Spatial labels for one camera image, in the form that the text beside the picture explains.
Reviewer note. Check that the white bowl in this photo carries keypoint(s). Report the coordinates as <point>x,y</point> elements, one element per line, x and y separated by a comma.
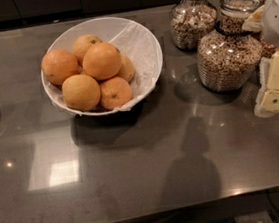
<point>138,39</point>

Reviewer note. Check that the glass jar of ring cereal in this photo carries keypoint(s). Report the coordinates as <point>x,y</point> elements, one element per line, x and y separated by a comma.
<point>228,55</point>

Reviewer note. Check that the orange in bowl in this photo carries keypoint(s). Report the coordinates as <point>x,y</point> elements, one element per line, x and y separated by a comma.
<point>82,44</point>
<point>58,65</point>

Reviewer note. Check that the orange back in bowl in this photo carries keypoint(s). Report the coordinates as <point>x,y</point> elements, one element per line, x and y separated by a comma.
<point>82,44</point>

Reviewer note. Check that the glass jar of white cereal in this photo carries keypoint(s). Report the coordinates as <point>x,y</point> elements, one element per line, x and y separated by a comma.
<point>190,20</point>

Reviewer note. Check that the orange front left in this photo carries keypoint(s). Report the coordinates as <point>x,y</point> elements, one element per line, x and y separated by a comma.
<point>81,92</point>

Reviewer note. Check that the white paper bowl liner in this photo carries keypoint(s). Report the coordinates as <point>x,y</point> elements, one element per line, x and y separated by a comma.
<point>141,54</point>

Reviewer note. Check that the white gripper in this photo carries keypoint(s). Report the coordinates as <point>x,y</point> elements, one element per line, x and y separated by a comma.
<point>278,20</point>

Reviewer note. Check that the orange top centre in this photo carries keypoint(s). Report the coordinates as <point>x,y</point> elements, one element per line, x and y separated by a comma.
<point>102,61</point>

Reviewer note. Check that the orange left in bowl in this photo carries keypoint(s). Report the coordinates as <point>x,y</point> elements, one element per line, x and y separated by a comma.
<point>58,65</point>

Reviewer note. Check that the orange front right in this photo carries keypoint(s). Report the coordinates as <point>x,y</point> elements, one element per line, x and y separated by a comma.
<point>115,92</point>

